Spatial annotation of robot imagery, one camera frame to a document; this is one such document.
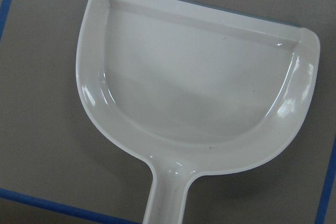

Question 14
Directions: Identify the beige plastic dustpan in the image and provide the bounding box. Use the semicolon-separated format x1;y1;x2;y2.
76;0;320;223

